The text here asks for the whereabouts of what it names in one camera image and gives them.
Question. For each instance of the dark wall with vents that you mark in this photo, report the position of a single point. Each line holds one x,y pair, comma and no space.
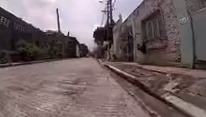
12,34

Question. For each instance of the dark tree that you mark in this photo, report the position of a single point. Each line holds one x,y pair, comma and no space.
100,36

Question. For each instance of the leaning pole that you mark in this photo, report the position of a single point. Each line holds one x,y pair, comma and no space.
58,21

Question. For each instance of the raised pavement with kerb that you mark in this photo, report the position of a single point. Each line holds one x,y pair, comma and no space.
170,82

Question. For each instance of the grey concrete road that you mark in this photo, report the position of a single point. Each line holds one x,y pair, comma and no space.
63,89

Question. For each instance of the narrow kerb strip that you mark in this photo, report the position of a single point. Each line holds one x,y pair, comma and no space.
20,62

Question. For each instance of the brick and plaster building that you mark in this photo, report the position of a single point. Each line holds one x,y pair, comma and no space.
165,34

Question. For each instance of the utility pole with crossarms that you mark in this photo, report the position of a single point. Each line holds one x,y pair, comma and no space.
109,14

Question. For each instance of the row of bushes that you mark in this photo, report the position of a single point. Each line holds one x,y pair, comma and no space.
24,52

